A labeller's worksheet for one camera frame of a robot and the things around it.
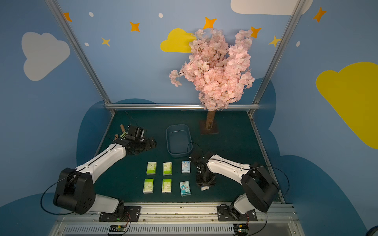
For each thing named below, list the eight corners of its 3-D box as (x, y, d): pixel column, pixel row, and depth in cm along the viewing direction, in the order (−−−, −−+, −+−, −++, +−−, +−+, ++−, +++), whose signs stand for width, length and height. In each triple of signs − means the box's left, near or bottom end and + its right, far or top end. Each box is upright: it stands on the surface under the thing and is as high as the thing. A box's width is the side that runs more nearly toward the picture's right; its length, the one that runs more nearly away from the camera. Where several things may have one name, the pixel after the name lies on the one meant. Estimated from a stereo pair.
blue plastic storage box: (168, 159, 96) (168, 155, 92) (166, 129, 112) (165, 125, 107) (193, 155, 98) (193, 151, 94) (187, 127, 113) (187, 122, 109)
